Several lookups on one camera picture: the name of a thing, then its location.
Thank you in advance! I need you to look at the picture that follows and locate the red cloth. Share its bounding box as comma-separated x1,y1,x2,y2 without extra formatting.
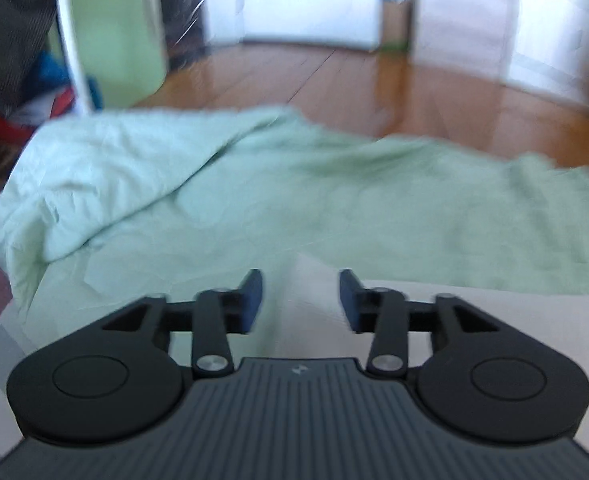
0,87,78,148

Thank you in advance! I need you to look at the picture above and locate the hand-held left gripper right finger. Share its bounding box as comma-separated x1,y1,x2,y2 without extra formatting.
339,269,501,378

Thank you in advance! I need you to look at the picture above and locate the light green blanket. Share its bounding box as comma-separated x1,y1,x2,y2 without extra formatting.
0,105,589,356

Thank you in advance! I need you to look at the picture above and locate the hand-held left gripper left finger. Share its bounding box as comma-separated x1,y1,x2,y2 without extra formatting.
102,269,265,378

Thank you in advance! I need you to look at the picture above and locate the light wooden wardrobe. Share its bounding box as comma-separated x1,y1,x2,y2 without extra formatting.
507,0,589,108

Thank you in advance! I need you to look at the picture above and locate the green panel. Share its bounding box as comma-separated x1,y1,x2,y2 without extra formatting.
49,0,169,110

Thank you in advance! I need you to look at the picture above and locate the cream knit sweater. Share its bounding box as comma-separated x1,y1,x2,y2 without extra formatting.
272,252,589,463

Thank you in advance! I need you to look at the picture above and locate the white metal pole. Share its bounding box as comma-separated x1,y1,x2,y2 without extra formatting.
56,0,96,115

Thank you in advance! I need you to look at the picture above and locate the blue cloth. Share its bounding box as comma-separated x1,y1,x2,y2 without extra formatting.
22,52,102,111

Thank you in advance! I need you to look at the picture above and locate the cardboard box with blue bag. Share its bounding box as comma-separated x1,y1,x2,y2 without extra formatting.
381,0,416,53

